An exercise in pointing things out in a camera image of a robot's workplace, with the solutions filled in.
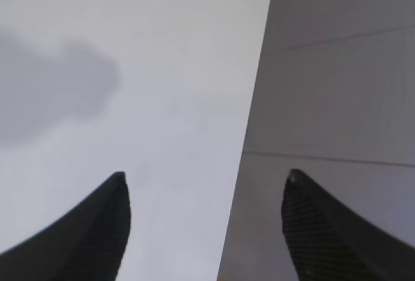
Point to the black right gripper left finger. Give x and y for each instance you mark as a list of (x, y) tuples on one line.
[(87, 243)]

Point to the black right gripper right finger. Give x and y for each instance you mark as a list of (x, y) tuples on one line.
[(328, 241)]

